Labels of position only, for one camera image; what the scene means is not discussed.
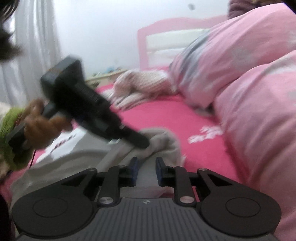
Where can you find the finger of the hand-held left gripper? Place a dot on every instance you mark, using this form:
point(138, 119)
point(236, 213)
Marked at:
point(136, 140)

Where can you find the person's left hand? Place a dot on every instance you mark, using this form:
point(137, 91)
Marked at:
point(37, 129)

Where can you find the person's dark hair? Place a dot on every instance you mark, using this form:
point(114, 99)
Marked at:
point(8, 34)

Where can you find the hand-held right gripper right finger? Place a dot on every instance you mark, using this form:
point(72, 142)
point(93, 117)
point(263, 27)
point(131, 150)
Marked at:
point(159, 172)

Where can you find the cream nightstand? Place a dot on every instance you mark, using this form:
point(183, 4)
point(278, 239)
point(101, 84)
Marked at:
point(106, 77)

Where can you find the pink floral bed blanket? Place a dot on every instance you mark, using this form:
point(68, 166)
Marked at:
point(185, 120)

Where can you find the grey curtain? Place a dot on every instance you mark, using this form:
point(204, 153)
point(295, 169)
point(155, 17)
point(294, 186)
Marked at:
point(39, 46)

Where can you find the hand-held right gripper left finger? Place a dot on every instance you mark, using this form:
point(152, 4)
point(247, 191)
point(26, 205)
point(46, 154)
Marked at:
point(134, 172)

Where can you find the pink and white headboard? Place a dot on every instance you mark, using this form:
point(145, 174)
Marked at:
point(161, 39)

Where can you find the beige checked garment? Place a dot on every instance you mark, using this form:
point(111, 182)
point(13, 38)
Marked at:
point(143, 81)

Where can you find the pink cloud print quilt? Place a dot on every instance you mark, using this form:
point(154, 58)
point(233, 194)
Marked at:
point(254, 104)

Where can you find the plain beige garment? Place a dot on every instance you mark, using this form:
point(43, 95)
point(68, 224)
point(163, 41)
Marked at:
point(161, 143)

